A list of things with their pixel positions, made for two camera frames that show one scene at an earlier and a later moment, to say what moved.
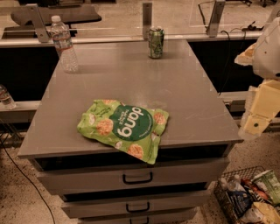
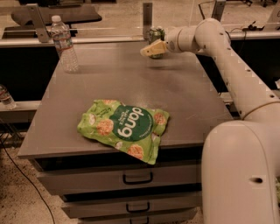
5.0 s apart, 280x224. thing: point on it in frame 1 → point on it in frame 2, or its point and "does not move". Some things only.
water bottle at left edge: x=6 y=98 does not move
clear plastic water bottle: x=63 y=45 does not move
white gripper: x=268 y=55 → x=171 y=39
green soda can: x=156 y=40 does not move
